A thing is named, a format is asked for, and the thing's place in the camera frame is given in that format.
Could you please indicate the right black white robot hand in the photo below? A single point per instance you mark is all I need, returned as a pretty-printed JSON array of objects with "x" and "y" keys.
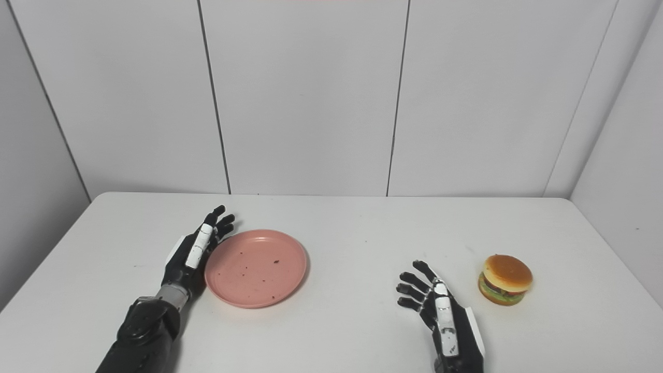
[{"x": 448, "y": 324}]

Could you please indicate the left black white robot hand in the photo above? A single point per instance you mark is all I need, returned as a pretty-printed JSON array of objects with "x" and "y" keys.
[{"x": 194, "y": 254}]

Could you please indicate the pink round plate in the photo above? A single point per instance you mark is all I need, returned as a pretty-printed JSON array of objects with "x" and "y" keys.
[{"x": 256, "y": 268}]

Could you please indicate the toy hamburger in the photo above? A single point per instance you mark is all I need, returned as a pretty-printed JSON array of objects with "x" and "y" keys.
[{"x": 505, "y": 280}]

